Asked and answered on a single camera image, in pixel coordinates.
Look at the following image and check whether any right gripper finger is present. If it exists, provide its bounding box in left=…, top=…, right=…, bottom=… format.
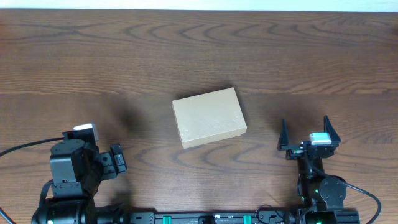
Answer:
left=323, top=115, right=341, bottom=144
left=277, top=119, right=289, bottom=151

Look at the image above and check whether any cardboard box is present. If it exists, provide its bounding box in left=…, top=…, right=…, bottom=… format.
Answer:
left=172, top=87, right=247, bottom=149

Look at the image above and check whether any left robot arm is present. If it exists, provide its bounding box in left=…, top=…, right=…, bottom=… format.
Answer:
left=31, top=139, right=130, bottom=224

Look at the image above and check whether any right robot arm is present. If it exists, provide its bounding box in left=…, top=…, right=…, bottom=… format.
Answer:
left=277, top=116, right=346, bottom=223

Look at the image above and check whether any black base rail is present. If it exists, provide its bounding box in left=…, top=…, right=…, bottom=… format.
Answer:
left=119, top=208, right=361, bottom=224

